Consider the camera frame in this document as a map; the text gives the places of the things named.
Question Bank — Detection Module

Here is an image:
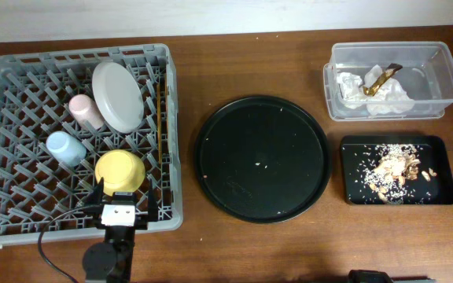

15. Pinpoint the gold foil wrapper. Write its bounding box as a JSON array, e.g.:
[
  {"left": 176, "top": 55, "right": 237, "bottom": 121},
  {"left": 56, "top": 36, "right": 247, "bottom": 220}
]
[{"left": 363, "top": 63, "right": 403, "bottom": 97}]

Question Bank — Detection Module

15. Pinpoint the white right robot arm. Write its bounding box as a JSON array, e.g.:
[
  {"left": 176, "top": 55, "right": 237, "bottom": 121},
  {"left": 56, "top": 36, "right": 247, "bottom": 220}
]
[{"left": 346, "top": 270, "right": 436, "bottom": 283}]

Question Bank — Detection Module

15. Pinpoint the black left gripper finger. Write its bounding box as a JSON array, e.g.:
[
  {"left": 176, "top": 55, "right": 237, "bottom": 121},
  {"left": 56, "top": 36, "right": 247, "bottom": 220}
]
[
  {"left": 84, "top": 178, "right": 104, "bottom": 215},
  {"left": 146, "top": 189, "right": 159, "bottom": 222}
]

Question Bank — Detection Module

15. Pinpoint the yellow bowl with food scraps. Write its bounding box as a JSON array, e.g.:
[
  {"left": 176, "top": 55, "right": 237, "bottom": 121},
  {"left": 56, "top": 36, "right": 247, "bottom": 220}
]
[{"left": 94, "top": 149, "right": 145, "bottom": 197}]

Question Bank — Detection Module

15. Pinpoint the white paper napkin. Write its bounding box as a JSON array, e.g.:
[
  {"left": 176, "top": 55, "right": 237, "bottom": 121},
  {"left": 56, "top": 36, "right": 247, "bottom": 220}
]
[{"left": 336, "top": 64, "right": 414, "bottom": 116}]

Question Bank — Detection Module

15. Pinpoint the light blue plastic cup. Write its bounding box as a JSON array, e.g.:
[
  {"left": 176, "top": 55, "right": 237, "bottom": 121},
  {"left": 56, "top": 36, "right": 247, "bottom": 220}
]
[{"left": 46, "top": 131, "right": 87, "bottom": 167}]

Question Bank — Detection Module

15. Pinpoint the round black tray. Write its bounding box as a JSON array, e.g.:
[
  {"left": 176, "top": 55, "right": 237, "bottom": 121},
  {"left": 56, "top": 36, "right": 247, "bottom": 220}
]
[{"left": 193, "top": 95, "right": 332, "bottom": 224}]

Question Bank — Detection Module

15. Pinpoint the food scraps and rice pile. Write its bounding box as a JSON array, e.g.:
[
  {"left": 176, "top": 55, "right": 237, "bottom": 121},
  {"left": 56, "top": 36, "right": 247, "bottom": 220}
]
[{"left": 354, "top": 144, "right": 437, "bottom": 204}]

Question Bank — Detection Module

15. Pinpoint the grey plastic dishwasher rack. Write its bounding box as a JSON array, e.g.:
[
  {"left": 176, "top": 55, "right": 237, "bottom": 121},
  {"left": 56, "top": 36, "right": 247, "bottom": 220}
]
[{"left": 0, "top": 43, "right": 184, "bottom": 248}]

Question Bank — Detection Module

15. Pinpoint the black rectangular tray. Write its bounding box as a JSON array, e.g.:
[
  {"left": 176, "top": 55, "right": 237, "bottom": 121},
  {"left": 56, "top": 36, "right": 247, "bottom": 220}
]
[{"left": 340, "top": 135, "right": 453, "bottom": 205}]

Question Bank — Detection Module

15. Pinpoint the wooden chopstick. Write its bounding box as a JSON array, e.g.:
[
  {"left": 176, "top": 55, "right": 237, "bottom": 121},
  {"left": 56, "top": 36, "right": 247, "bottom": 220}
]
[
  {"left": 157, "top": 82, "right": 162, "bottom": 165},
  {"left": 164, "top": 73, "right": 170, "bottom": 152}
]

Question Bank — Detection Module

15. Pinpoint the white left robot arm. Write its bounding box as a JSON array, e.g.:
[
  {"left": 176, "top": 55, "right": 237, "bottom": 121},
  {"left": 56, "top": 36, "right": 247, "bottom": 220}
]
[{"left": 82, "top": 180, "right": 158, "bottom": 282}]

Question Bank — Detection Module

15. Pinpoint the clear plastic bin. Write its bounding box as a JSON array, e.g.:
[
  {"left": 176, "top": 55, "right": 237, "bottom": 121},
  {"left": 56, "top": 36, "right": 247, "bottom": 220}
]
[{"left": 323, "top": 42, "right": 453, "bottom": 122}]

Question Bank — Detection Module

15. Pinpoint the pink plastic cup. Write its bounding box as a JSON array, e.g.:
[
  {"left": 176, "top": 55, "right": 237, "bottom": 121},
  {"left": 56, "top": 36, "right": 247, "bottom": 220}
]
[{"left": 68, "top": 94, "right": 104, "bottom": 130}]

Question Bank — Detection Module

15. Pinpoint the grey round plate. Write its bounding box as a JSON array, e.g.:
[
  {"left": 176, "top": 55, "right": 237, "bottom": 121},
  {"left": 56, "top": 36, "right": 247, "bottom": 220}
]
[{"left": 92, "top": 62, "right": 144, "bottom": 134}]

